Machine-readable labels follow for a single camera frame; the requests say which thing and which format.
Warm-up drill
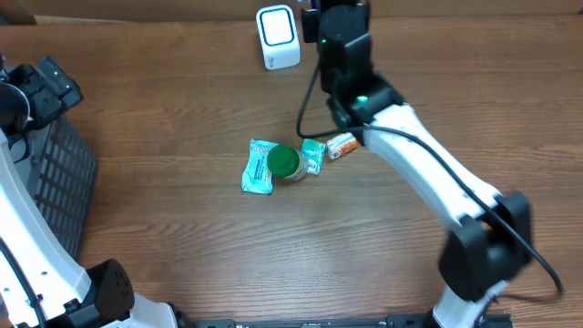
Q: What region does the teal wet wipes pack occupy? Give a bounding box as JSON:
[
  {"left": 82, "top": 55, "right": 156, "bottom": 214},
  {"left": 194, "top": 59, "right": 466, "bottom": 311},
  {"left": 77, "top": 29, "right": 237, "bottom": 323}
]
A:
[{"left": 241, "top": 139, "right": 277, "bottom": 195}]

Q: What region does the orange white small box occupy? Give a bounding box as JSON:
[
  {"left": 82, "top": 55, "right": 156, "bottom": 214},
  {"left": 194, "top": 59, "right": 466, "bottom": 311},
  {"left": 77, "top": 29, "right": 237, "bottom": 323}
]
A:
[{"left": 326, "top": 133, "right": 359, "bottom": 160}]

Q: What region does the grey plastic mesh basket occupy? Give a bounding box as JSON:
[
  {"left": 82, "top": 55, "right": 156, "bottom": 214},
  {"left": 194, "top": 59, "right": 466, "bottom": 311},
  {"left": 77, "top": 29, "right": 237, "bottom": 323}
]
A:
[{"left": 9, "top": 116, "right": 97, "bottom": 260}]

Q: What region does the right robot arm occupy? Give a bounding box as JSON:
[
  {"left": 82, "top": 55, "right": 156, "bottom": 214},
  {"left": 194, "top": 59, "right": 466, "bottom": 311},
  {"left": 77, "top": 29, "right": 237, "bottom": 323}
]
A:
[{"left": 301, "top": 1, "right": 533, "bottom": 327}]

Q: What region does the white barcode scanner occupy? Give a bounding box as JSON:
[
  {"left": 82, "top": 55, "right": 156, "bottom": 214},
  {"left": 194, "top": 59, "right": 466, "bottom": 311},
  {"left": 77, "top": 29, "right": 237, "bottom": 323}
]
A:
[{"left": 256, "top": 5, "right": 301, "bottom": 70}]

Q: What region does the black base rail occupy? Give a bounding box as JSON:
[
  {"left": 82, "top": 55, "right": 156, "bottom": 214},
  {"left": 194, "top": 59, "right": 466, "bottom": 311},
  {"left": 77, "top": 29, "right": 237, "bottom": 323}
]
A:
[{"left": 191, "top": 314, "right": 433, "bottom": 328}]

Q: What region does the small teal tissue pack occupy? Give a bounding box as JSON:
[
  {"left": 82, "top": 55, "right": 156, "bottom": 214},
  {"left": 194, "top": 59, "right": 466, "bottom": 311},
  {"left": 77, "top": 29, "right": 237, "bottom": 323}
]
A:
[{"left": 301, "top": 138, "right": 326, "bottom": 176}]

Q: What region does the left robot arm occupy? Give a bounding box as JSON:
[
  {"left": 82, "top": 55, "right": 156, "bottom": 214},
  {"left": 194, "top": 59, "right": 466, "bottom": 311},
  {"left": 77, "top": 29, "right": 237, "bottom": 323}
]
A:
[{"left": 1, "top": 57, "right": 189, "bottom": 327}]

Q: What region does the green lid jar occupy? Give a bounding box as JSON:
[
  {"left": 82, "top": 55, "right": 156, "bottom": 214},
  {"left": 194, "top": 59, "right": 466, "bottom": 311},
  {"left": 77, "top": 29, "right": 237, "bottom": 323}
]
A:
[{"left": 267, "top": 145, "right": 307, "bottom": 180}]

